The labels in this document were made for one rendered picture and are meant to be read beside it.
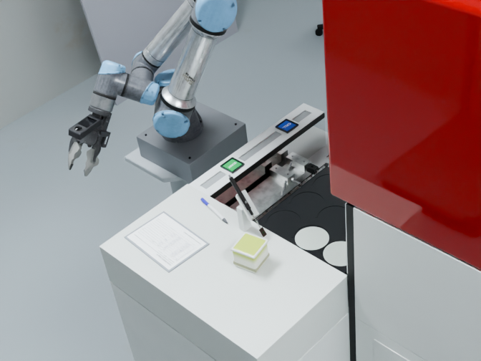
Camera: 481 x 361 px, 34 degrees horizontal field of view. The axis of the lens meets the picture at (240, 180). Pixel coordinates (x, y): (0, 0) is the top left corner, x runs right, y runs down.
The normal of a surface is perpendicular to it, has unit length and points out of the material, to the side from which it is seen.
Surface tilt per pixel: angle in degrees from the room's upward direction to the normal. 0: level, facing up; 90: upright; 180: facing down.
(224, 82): 0
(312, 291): 0
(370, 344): 90
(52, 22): 90
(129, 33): 82
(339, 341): 90
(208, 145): 2
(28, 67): 90
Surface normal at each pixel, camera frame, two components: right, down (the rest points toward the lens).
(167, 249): -0.11, -0.77
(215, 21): 0.07, 0.55
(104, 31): 0.70, 0.26
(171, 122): -0.04, 0.73
